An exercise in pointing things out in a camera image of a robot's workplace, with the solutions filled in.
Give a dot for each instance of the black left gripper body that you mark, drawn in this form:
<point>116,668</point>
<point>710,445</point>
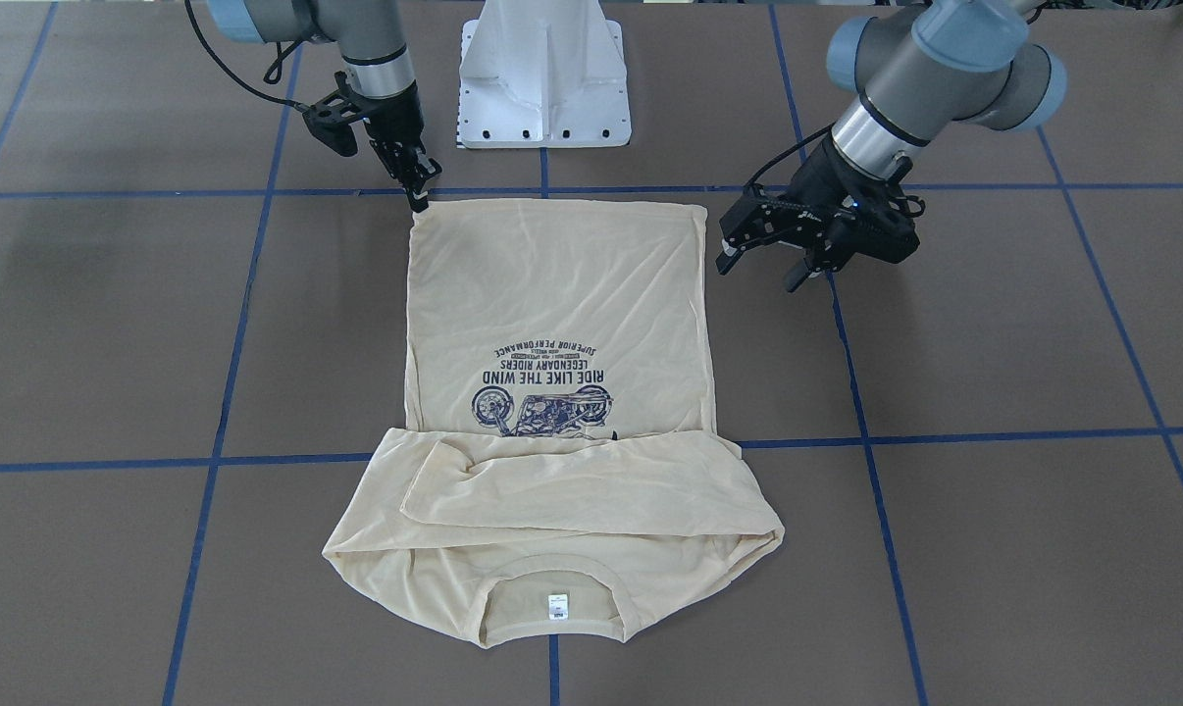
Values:
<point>815,186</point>

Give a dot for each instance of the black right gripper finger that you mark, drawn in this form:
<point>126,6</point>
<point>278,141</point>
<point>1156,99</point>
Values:
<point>416,173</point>

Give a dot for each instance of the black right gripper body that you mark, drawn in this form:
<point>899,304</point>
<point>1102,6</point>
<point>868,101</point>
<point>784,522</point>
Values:
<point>393,117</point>

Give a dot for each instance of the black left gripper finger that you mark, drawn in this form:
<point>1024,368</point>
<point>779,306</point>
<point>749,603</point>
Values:
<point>752,221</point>
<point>823,252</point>

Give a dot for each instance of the beige long-sleeve printed shirt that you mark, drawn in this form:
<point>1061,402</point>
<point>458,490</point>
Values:
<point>559,469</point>

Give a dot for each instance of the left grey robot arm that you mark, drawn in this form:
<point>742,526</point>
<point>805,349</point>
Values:
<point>912,74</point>

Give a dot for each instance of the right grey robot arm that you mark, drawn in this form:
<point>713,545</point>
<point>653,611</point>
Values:
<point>377,87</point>

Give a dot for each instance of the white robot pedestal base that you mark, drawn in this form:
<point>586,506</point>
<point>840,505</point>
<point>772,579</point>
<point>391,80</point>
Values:
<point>543,74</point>

